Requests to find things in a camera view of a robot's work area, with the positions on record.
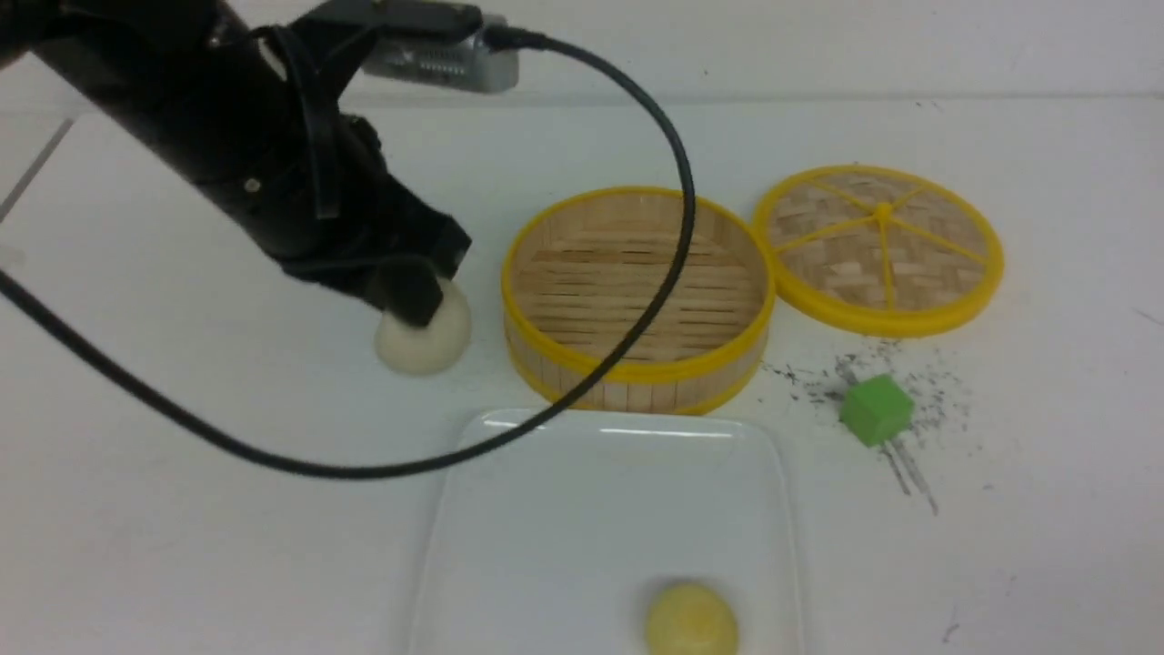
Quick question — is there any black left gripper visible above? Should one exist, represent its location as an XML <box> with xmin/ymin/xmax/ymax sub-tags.
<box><xmin>186</xmin><ymin>109</ymin><xmax>473</xmax><ymax>328</ymax></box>

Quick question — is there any white steamed bun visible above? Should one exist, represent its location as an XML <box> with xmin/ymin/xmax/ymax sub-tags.
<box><xmin>372</xmin><ymin>277</ymin><xmax>471</xmax><ymax>377</ymax></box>

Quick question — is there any yellow steamed bun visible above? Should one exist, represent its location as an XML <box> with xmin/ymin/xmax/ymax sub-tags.
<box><xmin>644</xmin><ymin>583</ymin><xmax>739</xmax><ymax>654</ymax></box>

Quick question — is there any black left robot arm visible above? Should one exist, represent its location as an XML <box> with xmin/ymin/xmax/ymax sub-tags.
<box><xmin>3</xmin><ymin>1</ymin><xmax>483</xmax><ymax>328</ymax></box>

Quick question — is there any white rectangular plate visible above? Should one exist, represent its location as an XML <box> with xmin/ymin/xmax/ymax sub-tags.
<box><xmin>407</xmin><ymin>411</ymin><xmax>807</xmax><ymax>654</ymax></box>

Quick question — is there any bamboo steamer basket yellow rim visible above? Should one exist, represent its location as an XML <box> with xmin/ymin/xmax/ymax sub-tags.
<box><xmin>501</xmin><ymin>186</ymin><xmax>778</xmax><ymax>415</ymax></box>

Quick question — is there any woven bamboo steamer lid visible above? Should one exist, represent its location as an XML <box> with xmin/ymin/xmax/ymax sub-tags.
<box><xmin>752</xmin><ymin>163</ymin><xmax>1005</xmax><ymax>339</ymax></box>

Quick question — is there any green foam cube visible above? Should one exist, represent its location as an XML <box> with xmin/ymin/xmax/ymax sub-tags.
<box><xmin>839</xmin><ymin>373</ymin><xmax>916</xmax><ymax>448</ymax></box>

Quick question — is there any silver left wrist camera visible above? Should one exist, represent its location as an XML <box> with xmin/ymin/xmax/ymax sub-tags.
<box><xmin>308</xmin><ymin>0</ymin><xmax>521</xmax><ymax>95</ymax></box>

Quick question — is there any black camera cable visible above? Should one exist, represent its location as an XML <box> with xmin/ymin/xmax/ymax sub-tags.
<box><xmin>0</xmin><ymin>27</ymin><xmax>697</xmax><ymax>480</ymax></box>

